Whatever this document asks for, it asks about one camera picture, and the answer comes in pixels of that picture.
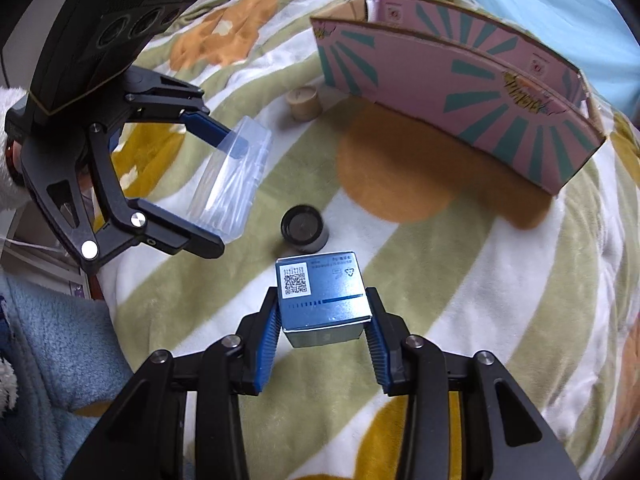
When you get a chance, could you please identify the person's left hand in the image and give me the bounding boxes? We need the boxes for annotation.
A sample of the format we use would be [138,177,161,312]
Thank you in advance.
[4,139,25,188]

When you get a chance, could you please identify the black round lens cap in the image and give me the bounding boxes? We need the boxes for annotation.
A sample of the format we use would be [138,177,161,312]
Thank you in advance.
[280,204,329,254]

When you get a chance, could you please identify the light blue fleece sleeve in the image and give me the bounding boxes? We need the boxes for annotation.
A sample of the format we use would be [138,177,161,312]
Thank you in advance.
[1,274,132,479]

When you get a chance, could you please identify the small wooden cylinder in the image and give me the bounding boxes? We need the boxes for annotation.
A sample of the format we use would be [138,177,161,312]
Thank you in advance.
[286,86,323,122]

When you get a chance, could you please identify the small blue box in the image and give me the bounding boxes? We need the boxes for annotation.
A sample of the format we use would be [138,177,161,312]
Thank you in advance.
[276,252,372,348]

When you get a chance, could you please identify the clear plastic case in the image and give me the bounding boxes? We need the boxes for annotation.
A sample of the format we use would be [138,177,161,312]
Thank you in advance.
[186,116,272,244]

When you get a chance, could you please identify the light blue sheet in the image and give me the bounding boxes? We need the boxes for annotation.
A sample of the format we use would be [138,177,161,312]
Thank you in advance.
[475,0,639,124]

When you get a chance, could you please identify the floral striped blanket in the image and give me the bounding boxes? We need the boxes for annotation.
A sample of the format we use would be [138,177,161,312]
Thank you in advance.
[100,0,639,479]

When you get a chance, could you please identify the pink cardboard box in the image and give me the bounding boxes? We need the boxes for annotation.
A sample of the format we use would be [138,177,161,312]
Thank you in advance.
[310,0,605,194]

